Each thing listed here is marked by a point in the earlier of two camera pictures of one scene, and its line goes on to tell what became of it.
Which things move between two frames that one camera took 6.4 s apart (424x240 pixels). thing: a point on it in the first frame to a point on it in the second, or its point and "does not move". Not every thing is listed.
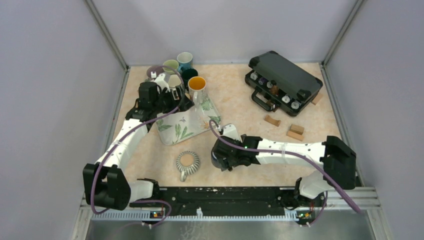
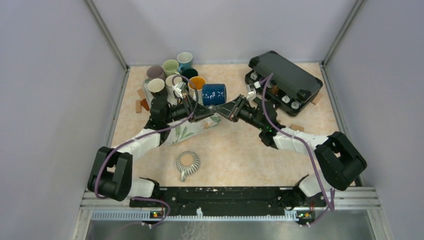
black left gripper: [183, 104] to [200, 111]
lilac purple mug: [158, 69] does not move
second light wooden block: [296, 129] does not move
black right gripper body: [233, 162] to [246, 113]
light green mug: [171, 63] does not move
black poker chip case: [278, 83] does not move
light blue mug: [185, 59] does not move
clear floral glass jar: [198, 90] does not move
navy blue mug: [216, 159] to [213, 94]
